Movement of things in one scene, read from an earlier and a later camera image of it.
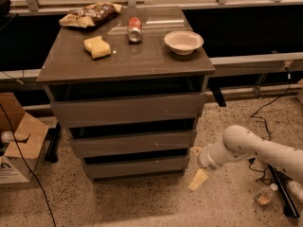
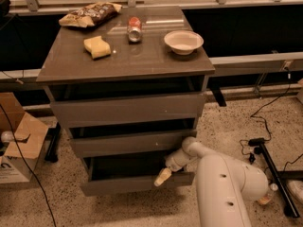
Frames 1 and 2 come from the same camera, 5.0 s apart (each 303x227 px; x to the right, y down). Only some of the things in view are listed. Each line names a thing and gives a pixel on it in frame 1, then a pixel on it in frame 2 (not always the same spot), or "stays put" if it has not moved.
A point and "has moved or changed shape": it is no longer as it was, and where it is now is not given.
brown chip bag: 91,14 stays put
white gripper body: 204,161 → 174,164
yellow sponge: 98,47 stays put
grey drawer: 131,167 has moved or changed shape
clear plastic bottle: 264,195 stays put
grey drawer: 109,146 stays put
